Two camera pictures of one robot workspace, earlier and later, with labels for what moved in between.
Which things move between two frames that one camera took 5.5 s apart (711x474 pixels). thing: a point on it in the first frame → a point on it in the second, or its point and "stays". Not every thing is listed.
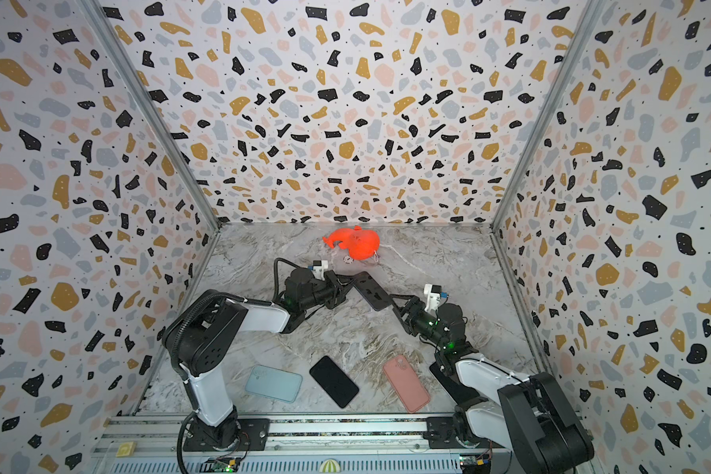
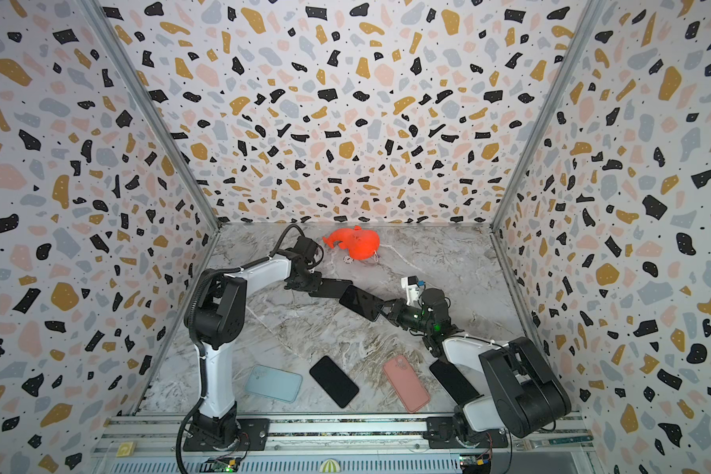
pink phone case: x=407 y=384 stays
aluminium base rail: x=157 y=445 stays
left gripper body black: x=326 y=292 → x=309 y=282
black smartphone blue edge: x=369 y=289 → x=361 y=302
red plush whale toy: x=361 y=243 stays
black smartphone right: x=458 y=392 stays
